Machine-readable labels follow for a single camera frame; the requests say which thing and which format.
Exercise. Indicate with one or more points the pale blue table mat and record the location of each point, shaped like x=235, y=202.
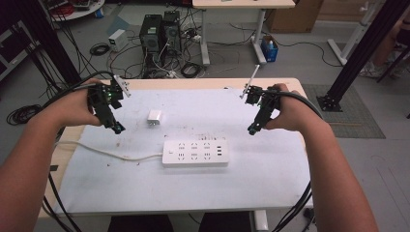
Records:
x=193, y=190

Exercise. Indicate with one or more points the blue box with bottle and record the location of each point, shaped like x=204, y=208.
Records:
x=270, y=50

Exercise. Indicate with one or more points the grey floor mat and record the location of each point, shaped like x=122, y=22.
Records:
x=351, y=119

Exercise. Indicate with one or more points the round white table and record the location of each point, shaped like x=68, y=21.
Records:
x=79, y=9

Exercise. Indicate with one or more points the black computer tower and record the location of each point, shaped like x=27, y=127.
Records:
x=151, y=34
x=172, y=30

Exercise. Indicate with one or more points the person's right hand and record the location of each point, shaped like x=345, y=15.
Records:
x=295, y=116

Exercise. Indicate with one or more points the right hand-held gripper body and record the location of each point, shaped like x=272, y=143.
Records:
x=266, y=98

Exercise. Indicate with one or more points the white metal stand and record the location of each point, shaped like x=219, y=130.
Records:
x=353, y=35

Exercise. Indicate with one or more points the light wooden desk white legs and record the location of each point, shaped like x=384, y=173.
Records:
x=243, y=3

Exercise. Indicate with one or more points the person's left hand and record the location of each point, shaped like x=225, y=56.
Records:
x=72, y=108

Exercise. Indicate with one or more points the small white box device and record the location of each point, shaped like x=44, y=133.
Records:
x=117, y=39

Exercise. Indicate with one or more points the white charger plug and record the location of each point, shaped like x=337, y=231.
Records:
x=154, y=116

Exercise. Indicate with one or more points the brown cardboard box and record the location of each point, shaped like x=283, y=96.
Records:
x=295, y=16

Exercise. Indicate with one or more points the white table leg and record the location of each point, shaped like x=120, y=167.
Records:
x=261, y=220

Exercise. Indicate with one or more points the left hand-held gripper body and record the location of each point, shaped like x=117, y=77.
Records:
x=102, y=96

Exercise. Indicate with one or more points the white power strip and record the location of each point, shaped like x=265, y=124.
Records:
x=195, y=159

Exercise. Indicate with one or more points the black aluminium post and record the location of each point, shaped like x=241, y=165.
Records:
x=48, y=42
x=364, y=54

